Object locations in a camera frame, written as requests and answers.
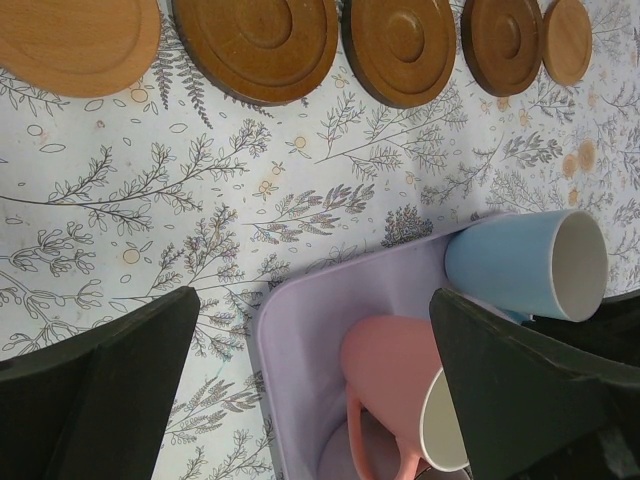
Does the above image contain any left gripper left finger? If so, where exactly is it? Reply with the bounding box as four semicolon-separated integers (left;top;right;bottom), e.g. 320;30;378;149
1;287;199;479

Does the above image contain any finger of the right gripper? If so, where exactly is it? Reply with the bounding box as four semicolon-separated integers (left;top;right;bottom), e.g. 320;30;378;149
522;290;639;367

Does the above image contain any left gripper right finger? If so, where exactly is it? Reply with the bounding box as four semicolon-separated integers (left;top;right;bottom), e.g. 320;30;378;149
429;288;639;479

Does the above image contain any light blue mug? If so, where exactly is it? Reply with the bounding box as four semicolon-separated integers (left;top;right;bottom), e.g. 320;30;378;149
445;210;608;322

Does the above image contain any light wooden coaster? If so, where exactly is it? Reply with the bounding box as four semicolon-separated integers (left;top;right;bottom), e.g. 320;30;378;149
543;0;593;86
1;0;161;98

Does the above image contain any pink mug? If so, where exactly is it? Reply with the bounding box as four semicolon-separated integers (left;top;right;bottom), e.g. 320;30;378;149
340;315;470;479

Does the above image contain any lilac plastic tray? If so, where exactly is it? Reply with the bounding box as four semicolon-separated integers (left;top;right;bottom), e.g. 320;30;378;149
254;225;464;479

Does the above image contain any dark brown right saucer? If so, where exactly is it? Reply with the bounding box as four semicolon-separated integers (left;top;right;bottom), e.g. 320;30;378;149
460;0;543;97

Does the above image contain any dark brown saucer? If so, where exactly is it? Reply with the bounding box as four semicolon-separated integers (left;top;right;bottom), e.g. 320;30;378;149
341;0;457;109
171;0;339;106
460;0;543;97

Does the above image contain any dark brown middle saucer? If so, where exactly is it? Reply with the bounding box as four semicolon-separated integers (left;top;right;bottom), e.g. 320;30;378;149
341;0;457;109

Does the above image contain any dark brown left saucer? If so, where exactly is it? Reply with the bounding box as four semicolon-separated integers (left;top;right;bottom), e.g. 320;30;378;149
171;0;339;106

